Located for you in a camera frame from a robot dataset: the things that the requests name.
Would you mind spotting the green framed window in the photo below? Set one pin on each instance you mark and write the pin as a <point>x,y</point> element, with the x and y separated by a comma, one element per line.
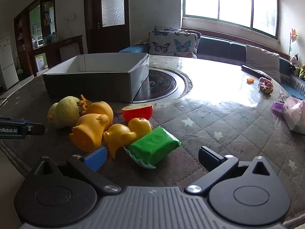
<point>233,2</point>

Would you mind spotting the small purple box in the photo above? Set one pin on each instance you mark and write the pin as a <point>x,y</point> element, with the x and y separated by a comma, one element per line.
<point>277,107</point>

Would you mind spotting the round black induction cooktop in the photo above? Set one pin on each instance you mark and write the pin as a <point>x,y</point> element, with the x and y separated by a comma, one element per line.
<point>162,83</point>

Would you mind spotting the butterfly print pillow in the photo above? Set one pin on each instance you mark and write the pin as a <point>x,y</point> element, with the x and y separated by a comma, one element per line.
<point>171,44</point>
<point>164,28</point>

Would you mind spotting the brown bear plush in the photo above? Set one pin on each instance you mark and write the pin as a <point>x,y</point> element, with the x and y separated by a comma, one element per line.
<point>302,71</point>

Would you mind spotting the round-headed yellow rubber duck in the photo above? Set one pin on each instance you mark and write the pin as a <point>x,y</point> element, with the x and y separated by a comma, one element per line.
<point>119,136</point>

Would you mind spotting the yellow red-rimmed toy plate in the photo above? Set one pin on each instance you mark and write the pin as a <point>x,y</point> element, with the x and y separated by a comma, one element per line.
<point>138,114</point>

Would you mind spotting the clear plastic toy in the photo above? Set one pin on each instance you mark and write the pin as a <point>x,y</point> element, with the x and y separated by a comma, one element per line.
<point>281,96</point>

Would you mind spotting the yellow toy car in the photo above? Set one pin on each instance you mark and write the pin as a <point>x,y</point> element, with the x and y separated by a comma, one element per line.
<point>267,90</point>

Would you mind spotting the pink toy figure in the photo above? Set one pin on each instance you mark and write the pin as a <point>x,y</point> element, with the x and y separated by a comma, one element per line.
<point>266,82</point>

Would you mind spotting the green plastic packet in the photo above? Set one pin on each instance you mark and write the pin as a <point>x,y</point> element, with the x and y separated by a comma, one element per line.
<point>152,145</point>

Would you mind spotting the pale yellow plush chick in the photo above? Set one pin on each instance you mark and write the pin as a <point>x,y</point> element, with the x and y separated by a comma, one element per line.
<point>63,112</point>

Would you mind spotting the white wall socket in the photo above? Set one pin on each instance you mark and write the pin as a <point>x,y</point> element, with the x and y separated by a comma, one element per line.
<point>71,17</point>

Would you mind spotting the small orange block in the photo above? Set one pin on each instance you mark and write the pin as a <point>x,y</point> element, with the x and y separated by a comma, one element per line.
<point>250,80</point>

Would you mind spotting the black and white cow plush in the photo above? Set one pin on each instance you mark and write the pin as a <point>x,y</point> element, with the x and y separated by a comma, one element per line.
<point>294,60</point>

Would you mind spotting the large pale orange rubber duck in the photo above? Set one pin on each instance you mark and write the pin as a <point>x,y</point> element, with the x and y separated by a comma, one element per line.
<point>89,131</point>

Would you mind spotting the grey cardboard box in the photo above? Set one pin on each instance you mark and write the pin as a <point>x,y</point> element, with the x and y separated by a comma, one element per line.
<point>90,85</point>

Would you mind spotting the dark wooden cabinet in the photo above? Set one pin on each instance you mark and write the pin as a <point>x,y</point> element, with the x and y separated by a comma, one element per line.
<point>71,43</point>

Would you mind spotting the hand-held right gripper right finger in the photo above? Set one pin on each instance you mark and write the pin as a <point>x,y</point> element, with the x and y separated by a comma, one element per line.
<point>209,158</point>

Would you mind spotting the small orange plastic toy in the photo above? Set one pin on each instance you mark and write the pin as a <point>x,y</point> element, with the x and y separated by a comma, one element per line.
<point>84,103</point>

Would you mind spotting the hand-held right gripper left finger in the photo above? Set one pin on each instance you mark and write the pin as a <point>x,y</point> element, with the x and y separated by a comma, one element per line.
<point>95,158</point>

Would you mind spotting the grey quilted star tablecloth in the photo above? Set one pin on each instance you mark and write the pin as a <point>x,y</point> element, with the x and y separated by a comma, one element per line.
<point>214,133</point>

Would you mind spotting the dark wooden door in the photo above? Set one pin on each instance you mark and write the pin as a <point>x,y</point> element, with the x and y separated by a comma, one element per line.
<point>95,38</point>

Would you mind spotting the grey cushion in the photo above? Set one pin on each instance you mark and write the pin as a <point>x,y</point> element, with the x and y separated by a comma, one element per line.
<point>262,59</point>

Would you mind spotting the black rolled mat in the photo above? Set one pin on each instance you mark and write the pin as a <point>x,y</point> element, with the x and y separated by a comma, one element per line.
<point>252,70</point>

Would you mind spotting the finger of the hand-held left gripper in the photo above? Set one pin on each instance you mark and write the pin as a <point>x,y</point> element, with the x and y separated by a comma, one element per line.
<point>35,128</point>

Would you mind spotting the bright yellow rubber duck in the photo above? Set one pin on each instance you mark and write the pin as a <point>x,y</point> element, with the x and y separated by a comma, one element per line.
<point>101,112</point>

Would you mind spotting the fox toy flag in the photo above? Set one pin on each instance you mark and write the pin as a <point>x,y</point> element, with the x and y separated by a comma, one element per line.
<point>293,34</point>

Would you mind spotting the pink tissue pack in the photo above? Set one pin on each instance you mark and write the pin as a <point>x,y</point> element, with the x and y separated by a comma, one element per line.
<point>295,116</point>

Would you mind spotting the white fridge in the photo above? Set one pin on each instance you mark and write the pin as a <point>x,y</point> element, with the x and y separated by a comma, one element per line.
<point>8,64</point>

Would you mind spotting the teal bench sofa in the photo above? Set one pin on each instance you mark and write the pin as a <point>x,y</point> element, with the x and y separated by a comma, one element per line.
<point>221,46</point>

